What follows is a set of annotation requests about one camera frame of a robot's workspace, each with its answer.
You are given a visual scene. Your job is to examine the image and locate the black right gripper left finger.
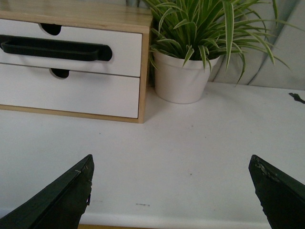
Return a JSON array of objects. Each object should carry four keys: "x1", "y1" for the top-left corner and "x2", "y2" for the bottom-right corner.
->
[{"x1": 0, "y1": 154, "x2": 94, "y2": 229}]

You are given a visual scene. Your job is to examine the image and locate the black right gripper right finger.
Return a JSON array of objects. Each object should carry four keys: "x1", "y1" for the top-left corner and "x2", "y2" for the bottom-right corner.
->
[{"x1": 248, "y1": 155, "x2": 305, "y2": 229}]

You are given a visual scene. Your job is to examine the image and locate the white drawer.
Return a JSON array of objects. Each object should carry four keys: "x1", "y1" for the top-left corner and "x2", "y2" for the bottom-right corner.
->
[
  {"x1": 0, "y1": 19, "x2": 142, "y2": 77},
  {"x1": 0, "y1": 64, "x2": 140, "y2": 118}
]

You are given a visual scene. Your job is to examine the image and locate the black object on table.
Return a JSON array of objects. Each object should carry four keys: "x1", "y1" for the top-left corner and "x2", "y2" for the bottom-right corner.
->
[{"x1": 289, "y1": 93, "x2": 305, "y2": 104}]

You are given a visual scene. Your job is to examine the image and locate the white plant pot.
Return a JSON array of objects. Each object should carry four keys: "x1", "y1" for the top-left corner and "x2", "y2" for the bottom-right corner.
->
[{"x1": 153, "y1": 52, "x2": 219, "y2": 104}]

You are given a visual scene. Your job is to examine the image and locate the green spider plant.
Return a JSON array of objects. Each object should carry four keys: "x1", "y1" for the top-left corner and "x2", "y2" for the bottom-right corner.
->
[{"x1": 137, "y1": 0, "x2": 305, "y2": 85}]

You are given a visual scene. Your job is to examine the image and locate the black drawer handle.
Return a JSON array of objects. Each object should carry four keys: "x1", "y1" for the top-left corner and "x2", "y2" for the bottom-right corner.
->
[{"x1": 0, "y1": 35, "x2": 112, "y2": 62}]

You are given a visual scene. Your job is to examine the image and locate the wooden drawer cabinet frame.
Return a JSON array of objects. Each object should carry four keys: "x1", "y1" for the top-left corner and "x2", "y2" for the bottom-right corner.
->
[{"x1": 0, "y1": 0, "x2": 152, "y2": 123}]

